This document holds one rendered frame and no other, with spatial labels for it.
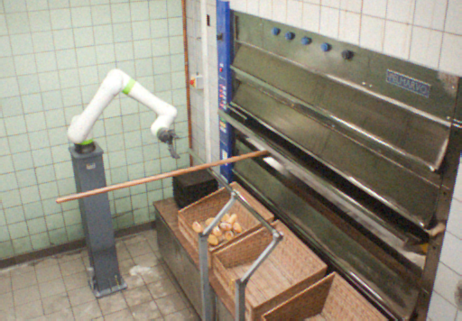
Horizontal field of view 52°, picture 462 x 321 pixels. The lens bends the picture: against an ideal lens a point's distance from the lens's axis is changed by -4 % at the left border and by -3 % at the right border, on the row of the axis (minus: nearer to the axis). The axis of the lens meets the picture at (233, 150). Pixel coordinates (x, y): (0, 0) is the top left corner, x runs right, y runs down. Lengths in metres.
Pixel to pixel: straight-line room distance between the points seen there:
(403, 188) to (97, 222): 2.28
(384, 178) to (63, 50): 2.61
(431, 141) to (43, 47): 2.86
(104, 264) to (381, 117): 2.48
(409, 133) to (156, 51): 2.52
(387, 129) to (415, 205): 0.35
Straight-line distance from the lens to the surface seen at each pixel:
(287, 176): 3.04
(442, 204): 2.10
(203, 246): 2.93
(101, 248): 3.83
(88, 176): 3.52
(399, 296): 2.49
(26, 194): 4.30
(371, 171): 2.37
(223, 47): 3.46
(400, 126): 2.18
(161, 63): 4.16
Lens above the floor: 2.58
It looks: 24 degrees down
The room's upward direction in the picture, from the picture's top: 1 degrees counter-clockwise
